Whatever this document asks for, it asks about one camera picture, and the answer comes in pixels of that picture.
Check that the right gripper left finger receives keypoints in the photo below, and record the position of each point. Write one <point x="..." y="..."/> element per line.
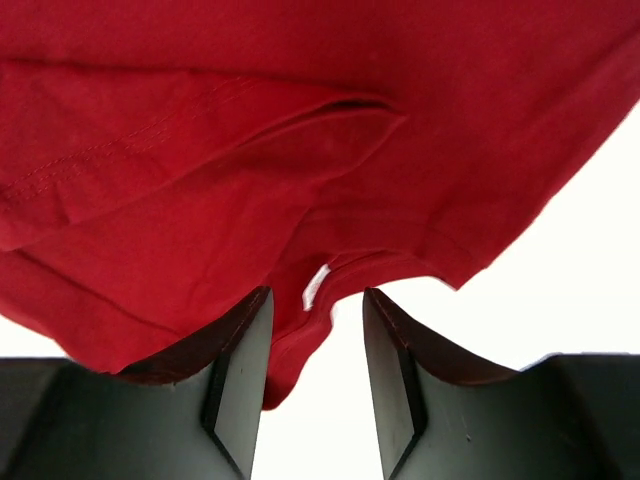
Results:
<point x="191" y="411"/>

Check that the dark red t-shirt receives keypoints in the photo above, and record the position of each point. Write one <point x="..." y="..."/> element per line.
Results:
<point x="162" y="159"/>

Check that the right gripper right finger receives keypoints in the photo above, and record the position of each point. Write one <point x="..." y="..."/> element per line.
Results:
<point x="443" y="412"/>

